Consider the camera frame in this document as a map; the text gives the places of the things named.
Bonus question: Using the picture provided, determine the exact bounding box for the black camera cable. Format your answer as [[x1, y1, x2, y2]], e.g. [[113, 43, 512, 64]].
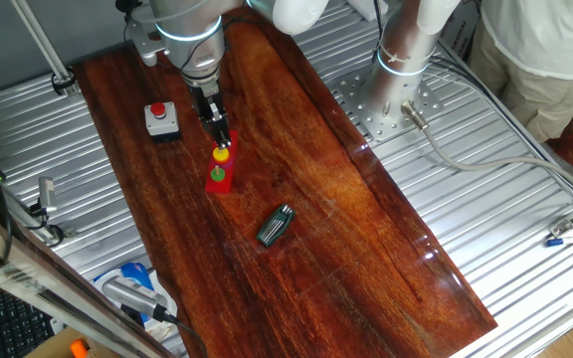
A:
[[162, 311, 210, 358]]

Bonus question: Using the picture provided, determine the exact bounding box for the small silver camera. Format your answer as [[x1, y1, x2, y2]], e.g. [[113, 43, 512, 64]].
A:
[[37, 176, 60, 216]]

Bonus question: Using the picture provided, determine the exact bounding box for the person in white shirt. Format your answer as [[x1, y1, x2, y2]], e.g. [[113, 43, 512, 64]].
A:
[[467, 0, 573, 145]]

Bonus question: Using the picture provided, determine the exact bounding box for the black computer keyboard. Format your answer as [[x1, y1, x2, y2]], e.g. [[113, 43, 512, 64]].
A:
[[0, 280, 57, 358]]

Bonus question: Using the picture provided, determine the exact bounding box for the silver ribbed depth camera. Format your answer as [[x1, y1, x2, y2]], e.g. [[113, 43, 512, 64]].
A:
[[100, 274, 170, 322]]

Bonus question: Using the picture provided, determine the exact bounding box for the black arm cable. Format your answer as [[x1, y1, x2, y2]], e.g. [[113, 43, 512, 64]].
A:
[[114, 0, 143, 44]]

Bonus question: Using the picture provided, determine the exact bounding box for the brown cardboard box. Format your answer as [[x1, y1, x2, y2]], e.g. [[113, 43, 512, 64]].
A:
[[24, 325, 118, 358]]

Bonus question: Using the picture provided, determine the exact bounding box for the aluminium camera pole with clamp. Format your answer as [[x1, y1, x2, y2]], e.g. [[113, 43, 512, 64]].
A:
[[10, 0, 82, 97]]

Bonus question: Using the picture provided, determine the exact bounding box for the metal camera stand with clamp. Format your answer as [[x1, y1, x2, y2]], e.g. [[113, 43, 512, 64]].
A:
[[0, 188, 79, 249]]

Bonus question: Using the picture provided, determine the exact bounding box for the glossy brown wood board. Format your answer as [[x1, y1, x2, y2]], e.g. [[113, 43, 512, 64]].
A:
[[71, 4, 498, 358]]

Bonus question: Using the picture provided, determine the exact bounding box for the thick grey base cable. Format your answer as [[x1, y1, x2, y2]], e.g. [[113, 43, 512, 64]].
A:
[[400, 100, 573, 201]]

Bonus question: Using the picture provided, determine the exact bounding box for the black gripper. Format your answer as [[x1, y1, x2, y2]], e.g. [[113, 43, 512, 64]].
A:
[[182, 69, 234, 151]]

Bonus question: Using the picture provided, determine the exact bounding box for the blue white tissue pack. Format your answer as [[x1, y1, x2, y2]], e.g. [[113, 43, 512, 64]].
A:
[[92, 262, 179, 340]]

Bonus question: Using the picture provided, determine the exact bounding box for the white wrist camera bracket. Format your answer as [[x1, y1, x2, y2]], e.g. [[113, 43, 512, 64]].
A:
[[123, 18, 169, 69]]

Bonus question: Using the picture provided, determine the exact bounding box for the white box with red button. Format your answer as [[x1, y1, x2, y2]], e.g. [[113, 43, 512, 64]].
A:
[[143, 101, 183, 143]]

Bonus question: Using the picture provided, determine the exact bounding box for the aluminium frame beam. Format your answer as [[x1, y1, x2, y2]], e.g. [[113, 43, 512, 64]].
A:
[[0, 198, 176, 358]]

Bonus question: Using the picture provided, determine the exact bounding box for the perforated metal robot base plate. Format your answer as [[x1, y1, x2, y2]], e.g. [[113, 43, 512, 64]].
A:
[[326, 63, 445, 143]]

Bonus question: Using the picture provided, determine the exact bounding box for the printed white cardboard box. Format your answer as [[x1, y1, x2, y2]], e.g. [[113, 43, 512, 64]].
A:
[[438, 0, 482, 64]]

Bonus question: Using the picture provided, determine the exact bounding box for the red Hanoi base with pegs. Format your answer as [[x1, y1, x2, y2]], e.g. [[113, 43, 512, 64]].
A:
[[204, 129, 241, 195]]

